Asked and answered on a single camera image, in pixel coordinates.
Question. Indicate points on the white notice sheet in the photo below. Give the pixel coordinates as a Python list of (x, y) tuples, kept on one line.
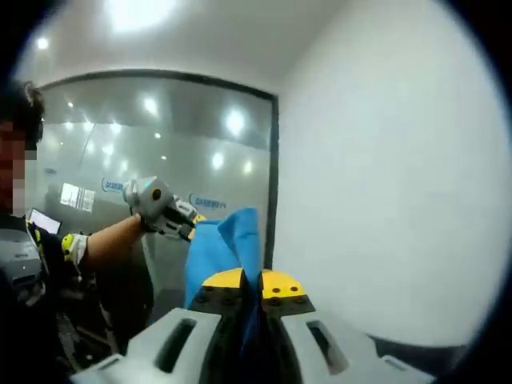
[(78, 196)]

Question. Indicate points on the blue cloth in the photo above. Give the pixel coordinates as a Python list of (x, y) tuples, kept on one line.
[(208, 256)]

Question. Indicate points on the person's head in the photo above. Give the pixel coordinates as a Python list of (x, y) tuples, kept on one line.
[(24, 104)]

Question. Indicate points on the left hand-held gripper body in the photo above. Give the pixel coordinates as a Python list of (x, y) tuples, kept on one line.
[(150, 196)]

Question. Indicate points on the background computer screen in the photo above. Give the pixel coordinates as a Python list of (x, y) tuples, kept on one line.
[(46, 221)]

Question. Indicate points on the frosted glass partition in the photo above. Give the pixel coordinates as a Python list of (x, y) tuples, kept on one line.
[(180, 132)]

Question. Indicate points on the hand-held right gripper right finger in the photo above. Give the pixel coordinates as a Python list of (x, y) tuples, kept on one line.
[(360, 360)]

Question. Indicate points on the yellow black armband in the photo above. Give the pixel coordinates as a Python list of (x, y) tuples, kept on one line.
[(70, 244)]

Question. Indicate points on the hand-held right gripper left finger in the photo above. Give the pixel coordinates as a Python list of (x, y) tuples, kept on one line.
[(140, 356)]

